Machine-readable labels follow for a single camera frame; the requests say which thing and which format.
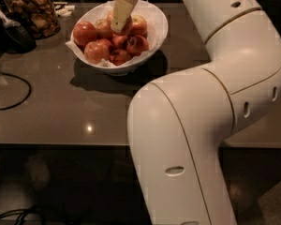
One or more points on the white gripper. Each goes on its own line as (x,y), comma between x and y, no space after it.
(121,13)

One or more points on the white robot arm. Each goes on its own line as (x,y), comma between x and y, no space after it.
(176,123)

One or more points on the small hidden red apple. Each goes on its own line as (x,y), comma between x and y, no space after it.
(119,42)

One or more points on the white ceramic bowl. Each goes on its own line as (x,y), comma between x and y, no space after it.
(136,64)

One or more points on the right dark red apple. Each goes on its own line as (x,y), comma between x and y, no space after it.
(136,45)

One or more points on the small white items behind bowl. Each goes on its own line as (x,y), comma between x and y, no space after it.
(63,10)

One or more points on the glass jar of dried chips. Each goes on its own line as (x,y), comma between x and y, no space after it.
(38,16)

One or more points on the black appliance with silver handle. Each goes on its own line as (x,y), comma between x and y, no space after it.
(16,38)

